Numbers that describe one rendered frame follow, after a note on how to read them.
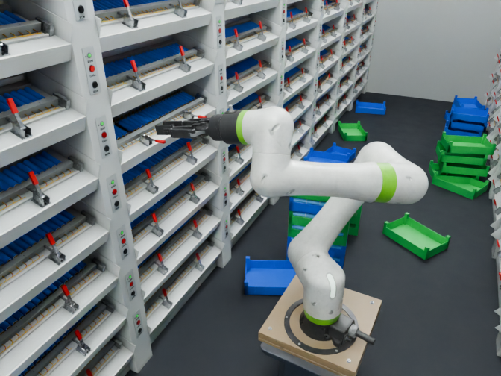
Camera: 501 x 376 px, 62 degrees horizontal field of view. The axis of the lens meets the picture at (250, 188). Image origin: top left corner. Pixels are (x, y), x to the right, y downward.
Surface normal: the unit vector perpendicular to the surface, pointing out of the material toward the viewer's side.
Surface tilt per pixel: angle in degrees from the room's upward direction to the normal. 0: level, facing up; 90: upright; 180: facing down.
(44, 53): 110
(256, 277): 0
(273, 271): 0
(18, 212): 20
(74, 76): 90
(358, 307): 2
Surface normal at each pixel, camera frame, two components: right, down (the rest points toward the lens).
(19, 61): 0.85, 0.49
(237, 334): 0.00, -0.87
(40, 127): 0.30, -0.75
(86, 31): 0.90, 0.21
